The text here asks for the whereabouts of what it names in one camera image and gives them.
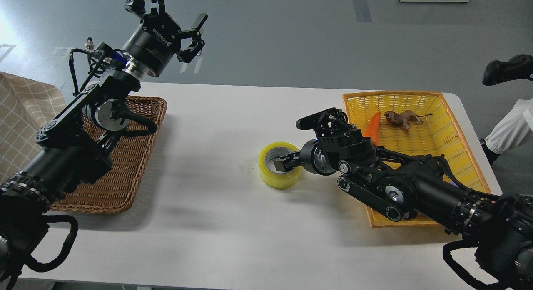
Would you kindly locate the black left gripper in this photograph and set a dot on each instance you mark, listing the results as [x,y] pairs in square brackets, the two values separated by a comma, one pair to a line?
[153,44]

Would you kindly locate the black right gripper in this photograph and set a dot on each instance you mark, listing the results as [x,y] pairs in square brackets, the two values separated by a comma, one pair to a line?
[310,158]

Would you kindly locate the yellow tape roll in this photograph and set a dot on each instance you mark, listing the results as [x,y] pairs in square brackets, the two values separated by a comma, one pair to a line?
[267,171]

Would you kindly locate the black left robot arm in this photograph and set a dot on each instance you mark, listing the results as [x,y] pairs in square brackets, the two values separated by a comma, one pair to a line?
[77,143]

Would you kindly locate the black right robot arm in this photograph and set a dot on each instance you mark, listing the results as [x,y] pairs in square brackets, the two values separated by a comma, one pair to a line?
[495,252]

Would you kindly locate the orange toy carrot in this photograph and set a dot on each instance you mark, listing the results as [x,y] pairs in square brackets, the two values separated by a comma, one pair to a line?
[372,130]

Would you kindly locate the brown toy lion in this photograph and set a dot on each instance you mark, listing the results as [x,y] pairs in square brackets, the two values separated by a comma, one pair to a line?
[403,119]

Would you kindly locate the yellow plastic basket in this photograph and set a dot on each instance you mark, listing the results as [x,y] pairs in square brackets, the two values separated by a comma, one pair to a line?
[440,134]

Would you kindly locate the beige checkered cloth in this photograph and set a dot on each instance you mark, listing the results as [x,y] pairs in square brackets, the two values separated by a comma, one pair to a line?
[25,106]

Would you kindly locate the brown wicker basket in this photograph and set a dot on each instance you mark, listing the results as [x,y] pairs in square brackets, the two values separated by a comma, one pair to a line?
[115,192]

